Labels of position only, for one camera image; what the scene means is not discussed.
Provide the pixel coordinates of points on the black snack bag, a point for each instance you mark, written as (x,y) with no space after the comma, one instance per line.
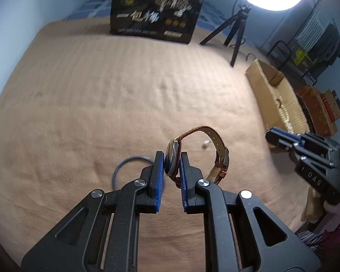
(155,14)

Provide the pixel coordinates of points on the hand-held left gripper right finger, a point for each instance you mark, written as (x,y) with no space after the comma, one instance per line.
(183,178)

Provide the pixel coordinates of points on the blue-grey metal bangle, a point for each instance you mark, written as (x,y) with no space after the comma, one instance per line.
(121,165)

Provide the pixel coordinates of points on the small white pearl earring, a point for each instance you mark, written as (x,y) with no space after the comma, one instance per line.
(205,144)

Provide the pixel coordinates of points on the yellow box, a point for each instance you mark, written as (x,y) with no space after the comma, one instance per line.
(303,59)

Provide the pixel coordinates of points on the dark hanging clothes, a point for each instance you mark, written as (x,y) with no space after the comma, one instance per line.
(333,42)

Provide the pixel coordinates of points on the black clothes rack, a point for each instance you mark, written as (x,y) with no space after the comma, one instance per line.
(324,8)

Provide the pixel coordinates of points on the white ribbed hanging garment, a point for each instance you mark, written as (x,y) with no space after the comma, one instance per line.
(311,31)

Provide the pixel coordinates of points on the orange-brown box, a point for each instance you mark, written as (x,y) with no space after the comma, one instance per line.
(317,110)

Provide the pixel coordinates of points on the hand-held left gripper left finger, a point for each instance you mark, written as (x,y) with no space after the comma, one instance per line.
(158,175)

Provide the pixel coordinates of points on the striped cloth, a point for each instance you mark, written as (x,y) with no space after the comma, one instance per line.
(311,243)

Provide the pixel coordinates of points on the black tripod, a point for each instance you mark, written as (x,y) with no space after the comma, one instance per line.
(235,28)

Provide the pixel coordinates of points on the cream white object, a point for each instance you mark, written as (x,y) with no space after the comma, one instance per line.
(313,204)

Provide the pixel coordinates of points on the black metal frame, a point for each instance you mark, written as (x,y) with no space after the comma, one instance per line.
(280,52)

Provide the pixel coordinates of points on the cardboard box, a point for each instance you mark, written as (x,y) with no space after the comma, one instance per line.
(274,96)

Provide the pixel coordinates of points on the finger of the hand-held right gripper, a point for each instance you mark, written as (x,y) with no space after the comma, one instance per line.
(300,153)
(314,141)

